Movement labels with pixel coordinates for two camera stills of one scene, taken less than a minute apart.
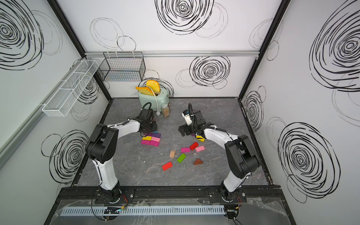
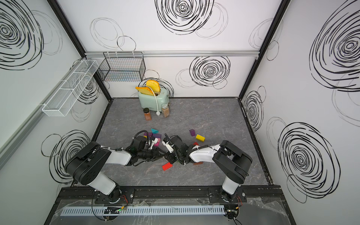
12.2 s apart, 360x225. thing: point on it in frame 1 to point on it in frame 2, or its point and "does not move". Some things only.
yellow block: x=200 y=138 does not move
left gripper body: x=151 y=127 to x=146 y=154
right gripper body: x=194 y=128 to x=173 y=156
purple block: x=156 y=135 does not move
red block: x=167 y=166 does not move
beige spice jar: x=165 y=110 does not move
